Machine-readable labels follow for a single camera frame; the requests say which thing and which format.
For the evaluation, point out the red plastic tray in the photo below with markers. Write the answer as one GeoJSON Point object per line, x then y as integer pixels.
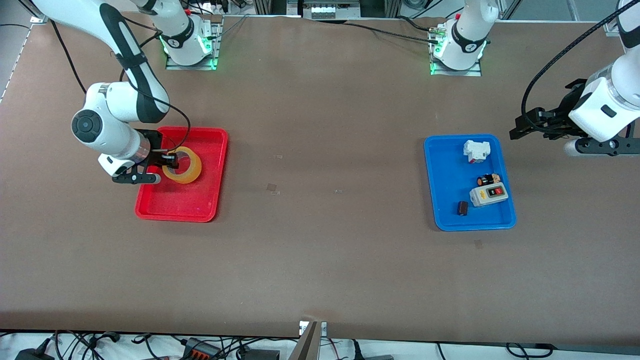
{"type": "Point", "coordinates": [180, 205]}

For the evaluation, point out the blue plastic tray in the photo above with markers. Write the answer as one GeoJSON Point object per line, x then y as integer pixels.
{"type": "Point", "coordinates": [450, 210]}

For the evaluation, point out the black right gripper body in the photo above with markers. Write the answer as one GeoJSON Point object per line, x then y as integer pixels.
{"type": "Point", "coordinates": [154, 143]}

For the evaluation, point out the orange black power strip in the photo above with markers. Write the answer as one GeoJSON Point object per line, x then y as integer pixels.
{"type": "Point", "coordinates": [200, 350]}

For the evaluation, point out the metal corner bracket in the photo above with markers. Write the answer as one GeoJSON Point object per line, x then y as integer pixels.
{"type": "Point", "coordinates": [39, 19]}
{"type": "Point", "coordinates": [612, 27]}

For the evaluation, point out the black orange battery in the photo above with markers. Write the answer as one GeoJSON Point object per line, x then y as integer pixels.
{"type": "Point", "coordinates": [487, 180]}

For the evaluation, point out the silver connector box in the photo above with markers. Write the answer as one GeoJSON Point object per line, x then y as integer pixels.
{"type": "Point", "coordinates": [330, 10]}

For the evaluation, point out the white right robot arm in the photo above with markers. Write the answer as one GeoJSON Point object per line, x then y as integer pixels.
{"type": "Point", "coordinates": [107, 132]}

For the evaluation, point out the aluminium mount beam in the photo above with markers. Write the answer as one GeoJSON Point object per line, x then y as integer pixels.
{"type": "Point", "coordinates": [305, 345]}

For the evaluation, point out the small black component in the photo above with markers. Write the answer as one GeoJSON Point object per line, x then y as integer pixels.
{"type": "Point", "coordinates": [463, 208]}

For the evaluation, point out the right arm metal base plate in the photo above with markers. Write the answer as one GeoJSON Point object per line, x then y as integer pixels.
{"type": "Point", "coordinates": [192, 66]}

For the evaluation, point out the yellow tape roll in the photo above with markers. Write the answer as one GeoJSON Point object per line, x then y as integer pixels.
{"type": "Point", "coordinates": [192, 175]}

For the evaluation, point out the white circuit breaker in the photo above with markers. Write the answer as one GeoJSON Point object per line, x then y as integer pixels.
{"type": "Point", "coordinates": [475, 149]}

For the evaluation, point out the grey push-button switch box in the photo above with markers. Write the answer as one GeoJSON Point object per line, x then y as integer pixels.
{"type": "Point", "coordinates": [480, 197]}

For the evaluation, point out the black power adapter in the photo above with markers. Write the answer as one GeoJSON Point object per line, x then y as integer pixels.
{"type": "Point", "coordinates": [30, 355]}

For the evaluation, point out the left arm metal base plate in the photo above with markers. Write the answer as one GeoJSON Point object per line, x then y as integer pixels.
{"type": "Point", "coordinates": [460, 73]}

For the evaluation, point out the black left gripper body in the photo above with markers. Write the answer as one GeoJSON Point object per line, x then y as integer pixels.
{"type": "Point", "coordinates": [563, 113]}

